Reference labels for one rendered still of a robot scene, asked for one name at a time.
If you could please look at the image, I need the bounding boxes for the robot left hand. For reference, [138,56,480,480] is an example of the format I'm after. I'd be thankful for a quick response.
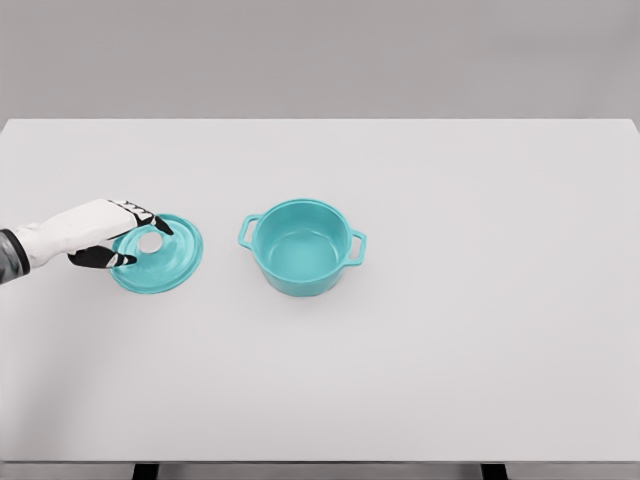
[57,198,175,270]

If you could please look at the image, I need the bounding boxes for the teal pot lid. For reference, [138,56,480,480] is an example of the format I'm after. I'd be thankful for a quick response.
[108,213,206,295]

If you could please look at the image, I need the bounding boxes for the teal pot with handles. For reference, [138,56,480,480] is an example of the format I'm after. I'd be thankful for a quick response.
[237,198,367,298]

